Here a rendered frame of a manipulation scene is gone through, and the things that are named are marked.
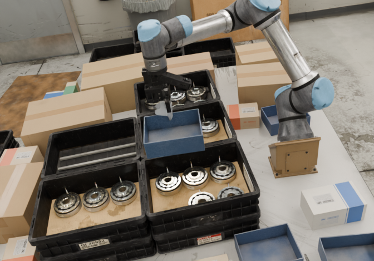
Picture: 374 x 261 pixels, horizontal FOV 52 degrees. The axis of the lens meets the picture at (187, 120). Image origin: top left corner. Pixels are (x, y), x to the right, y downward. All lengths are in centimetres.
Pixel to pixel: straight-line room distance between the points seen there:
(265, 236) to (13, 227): 97
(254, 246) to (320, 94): 62
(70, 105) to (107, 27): 266
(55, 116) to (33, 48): 294
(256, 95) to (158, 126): 76
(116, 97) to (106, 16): 248
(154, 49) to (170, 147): 33
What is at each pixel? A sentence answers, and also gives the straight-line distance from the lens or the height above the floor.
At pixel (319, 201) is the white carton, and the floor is 79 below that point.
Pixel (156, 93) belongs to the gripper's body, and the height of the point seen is 124.
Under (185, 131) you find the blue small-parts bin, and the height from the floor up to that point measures 107.
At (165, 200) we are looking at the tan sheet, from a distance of 151.
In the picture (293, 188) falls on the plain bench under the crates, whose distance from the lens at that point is 169.
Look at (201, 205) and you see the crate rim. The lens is 134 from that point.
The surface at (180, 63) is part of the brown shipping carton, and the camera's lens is 229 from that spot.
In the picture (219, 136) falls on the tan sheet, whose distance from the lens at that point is 175.
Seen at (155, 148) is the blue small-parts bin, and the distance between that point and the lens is 130.
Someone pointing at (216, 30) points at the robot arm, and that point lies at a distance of 155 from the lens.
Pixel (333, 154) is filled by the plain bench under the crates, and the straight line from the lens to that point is 186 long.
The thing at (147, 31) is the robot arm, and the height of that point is 146.
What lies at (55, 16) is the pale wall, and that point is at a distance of 467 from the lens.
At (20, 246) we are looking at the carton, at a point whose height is 77.
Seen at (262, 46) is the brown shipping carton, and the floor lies 86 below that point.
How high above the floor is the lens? 194
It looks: 37 degrees down
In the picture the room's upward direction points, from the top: 9 degrees counter-clockwise
